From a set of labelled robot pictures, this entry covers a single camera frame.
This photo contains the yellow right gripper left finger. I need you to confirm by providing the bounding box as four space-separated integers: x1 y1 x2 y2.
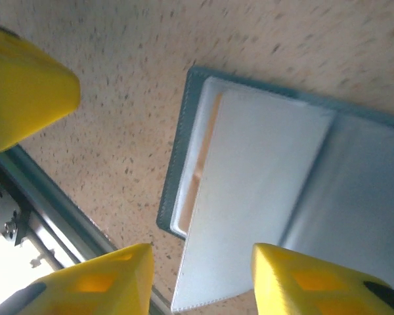
0 242 155 315

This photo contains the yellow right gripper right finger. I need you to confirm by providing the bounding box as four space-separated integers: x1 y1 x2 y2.
252 242 394 315

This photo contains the clear plastic case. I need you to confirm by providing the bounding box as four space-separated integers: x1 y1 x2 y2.
156 65 394 314

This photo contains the aluminium frame rail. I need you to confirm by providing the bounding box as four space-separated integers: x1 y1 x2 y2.
0 144 173 315

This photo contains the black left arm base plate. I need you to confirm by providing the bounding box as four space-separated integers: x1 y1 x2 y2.
0 157 32 247

